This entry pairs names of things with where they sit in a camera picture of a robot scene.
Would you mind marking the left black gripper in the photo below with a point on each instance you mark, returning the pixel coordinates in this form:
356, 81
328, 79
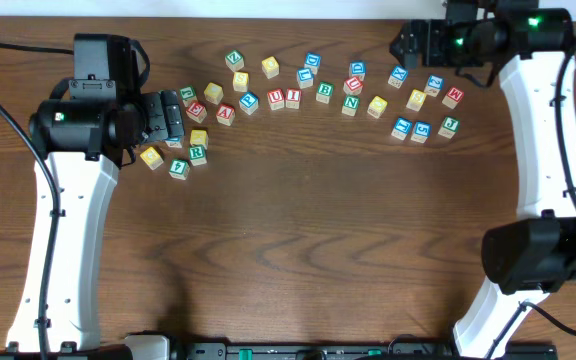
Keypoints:
155, 116

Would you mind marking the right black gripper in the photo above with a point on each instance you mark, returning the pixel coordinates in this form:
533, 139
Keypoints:
422, 42

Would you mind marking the red E block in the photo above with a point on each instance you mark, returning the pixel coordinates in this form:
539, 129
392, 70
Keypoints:
196, 111

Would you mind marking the green N block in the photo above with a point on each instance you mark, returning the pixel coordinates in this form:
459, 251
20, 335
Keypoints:
350, 105

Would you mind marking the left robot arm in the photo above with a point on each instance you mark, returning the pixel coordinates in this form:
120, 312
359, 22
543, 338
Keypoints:
82, 132

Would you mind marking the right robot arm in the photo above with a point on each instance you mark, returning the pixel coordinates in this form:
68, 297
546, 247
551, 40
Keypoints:
530, 50

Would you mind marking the blue L block lower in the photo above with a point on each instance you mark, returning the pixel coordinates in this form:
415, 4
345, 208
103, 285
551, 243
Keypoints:
174, 142

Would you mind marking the blue l block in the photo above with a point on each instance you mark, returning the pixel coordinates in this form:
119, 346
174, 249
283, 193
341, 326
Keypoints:
174, 142
305, 78

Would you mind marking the green J block left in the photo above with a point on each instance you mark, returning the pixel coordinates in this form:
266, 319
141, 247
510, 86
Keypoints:
187, 95

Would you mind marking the green j block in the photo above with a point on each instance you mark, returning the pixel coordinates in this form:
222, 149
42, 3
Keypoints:
449, 127
187, 95

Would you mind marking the blue X block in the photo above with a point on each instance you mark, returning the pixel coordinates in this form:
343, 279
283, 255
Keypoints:
398, 76

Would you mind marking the yellow block beside R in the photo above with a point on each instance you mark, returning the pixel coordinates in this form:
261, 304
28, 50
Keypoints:
199, 137

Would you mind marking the yellow block far left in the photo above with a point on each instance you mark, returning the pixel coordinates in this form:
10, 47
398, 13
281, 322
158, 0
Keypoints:
151, 158

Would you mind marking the blue 2 block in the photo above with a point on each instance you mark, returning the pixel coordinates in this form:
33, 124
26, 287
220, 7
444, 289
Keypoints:
434, 85

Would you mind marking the green R block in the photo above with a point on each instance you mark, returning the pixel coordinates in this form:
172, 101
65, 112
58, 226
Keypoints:
197, 155

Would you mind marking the green 4 block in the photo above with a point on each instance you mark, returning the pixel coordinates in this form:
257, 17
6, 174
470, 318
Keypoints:
179, 169

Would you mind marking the yellow S block right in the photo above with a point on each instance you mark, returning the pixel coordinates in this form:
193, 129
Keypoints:
416, 100

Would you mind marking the yellow s block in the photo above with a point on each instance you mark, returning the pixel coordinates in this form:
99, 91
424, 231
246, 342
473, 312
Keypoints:
240, 81
416, 100

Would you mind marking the yellow block near J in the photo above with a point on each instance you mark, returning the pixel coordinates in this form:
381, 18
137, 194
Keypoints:
213, 93

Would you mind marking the red A block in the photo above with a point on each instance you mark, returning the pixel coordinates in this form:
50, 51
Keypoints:
225, 114

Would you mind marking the red M block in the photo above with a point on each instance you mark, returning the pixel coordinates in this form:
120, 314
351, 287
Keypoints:
453, 97

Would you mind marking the blue D block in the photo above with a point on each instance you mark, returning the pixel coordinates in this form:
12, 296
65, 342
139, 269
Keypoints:
357, 69

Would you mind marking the yellow O block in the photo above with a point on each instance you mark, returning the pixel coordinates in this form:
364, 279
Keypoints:
377, 106

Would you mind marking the red U block right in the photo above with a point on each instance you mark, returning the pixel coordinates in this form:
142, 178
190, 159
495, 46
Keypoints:
353, 86

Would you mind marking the red u block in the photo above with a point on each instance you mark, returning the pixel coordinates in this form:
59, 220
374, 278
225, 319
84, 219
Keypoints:
353, 86
276, 99

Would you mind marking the blue I block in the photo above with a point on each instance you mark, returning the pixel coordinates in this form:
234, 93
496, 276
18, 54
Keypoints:
401, 128

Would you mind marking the yellow S block left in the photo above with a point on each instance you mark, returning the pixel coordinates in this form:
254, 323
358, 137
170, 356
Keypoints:
240, 81

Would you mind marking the blue 5 block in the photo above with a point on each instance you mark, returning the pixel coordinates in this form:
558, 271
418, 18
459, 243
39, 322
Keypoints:
421, 132

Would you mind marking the blue P block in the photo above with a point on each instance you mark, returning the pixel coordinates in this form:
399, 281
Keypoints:
248, 103

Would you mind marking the green Z block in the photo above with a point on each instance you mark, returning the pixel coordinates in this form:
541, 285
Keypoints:
234, 60

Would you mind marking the green B block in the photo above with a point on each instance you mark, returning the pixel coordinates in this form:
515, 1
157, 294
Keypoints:
324, 92

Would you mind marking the blue block top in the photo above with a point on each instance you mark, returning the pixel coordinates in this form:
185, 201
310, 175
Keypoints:
312, 61

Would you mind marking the red U block left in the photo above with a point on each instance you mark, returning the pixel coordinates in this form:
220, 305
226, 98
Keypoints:
276, 99

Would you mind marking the yellow block top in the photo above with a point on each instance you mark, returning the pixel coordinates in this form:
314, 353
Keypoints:
270, 67

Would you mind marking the blue L block upper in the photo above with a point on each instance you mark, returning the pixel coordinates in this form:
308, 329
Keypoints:
305, 78

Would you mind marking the red I block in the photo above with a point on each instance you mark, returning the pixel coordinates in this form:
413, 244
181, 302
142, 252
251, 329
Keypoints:
293, 98

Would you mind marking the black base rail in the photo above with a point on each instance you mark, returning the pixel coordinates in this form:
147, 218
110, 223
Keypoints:
143, 346

